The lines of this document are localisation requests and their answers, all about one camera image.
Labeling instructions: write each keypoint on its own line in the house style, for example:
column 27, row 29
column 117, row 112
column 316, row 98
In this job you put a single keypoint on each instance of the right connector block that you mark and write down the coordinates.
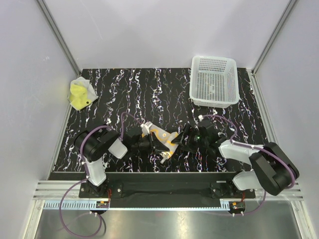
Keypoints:
column 240, row 206

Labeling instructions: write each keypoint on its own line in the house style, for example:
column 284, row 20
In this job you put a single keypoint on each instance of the connector block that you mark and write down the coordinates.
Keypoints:
column 240, row 206
column 103, row 204

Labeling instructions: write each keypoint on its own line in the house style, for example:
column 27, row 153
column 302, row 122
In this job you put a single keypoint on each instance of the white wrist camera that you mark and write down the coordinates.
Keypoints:
column 145, row 127
column 200, row 117

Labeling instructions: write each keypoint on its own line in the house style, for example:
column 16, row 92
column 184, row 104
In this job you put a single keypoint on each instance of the white perforated plastic basket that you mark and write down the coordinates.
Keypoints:
column 214, row 82

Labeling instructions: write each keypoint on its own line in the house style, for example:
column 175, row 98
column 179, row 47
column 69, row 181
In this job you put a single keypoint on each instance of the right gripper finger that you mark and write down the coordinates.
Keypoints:
column 187, row 131
column 179, row 140

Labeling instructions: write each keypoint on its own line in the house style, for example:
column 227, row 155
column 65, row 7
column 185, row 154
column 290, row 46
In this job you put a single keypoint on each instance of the aluminium cross rail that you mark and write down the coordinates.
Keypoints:
column 53, row 190

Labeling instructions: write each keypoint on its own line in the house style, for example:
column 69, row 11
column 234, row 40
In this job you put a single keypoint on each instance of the right aluminium frame post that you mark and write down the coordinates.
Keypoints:
column 275, row 33

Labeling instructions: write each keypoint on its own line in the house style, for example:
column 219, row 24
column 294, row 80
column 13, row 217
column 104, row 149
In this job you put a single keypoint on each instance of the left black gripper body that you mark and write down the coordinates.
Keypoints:
column 143, row 143

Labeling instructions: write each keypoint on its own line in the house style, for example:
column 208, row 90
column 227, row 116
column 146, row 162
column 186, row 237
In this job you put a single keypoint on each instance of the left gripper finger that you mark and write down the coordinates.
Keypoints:
column 158, row 149
column 154, row 142

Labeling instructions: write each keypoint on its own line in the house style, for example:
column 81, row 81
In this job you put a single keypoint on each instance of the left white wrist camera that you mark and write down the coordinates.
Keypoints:
column 145, row 127

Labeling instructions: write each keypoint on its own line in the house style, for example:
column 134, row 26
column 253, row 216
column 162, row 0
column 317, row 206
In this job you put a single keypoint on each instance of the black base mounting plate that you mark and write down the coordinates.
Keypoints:
column 181, row 188

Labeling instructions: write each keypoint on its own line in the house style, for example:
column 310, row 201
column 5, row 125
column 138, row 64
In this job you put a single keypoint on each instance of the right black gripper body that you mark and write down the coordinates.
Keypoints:
column 196, row 140

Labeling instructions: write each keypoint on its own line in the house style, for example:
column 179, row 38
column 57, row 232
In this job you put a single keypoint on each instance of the orange towel with grey pattern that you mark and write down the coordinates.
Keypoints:
column 165, row 138

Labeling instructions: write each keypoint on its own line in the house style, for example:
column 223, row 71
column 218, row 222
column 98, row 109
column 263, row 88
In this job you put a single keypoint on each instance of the yellow and grey towel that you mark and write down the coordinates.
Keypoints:
column 81, row 94

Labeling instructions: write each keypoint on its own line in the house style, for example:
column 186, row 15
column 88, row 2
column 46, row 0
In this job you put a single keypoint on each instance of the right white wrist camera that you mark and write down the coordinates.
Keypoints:
column 200, row 117

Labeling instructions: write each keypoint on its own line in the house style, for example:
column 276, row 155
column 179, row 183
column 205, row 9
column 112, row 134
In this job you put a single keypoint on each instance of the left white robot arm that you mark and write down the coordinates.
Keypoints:
column 92, row 145

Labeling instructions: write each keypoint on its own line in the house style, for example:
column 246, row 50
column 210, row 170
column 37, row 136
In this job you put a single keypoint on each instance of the left aluminium frame post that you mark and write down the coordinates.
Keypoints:
column 58, row 35

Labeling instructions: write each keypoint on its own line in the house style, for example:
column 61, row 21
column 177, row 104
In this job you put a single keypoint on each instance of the white slotted cable duct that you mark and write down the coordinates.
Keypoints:
column 144, row 206

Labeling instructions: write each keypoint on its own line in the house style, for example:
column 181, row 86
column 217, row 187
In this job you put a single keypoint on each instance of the aluminium frame post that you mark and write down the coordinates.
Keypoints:
column 275, row 33
column 58, row 35

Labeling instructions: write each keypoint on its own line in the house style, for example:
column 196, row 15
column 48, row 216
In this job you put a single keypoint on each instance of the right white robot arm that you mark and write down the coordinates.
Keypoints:
column 271, row 169

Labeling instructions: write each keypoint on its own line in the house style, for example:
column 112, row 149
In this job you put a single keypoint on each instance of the left connector block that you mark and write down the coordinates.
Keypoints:
column 103, row 204

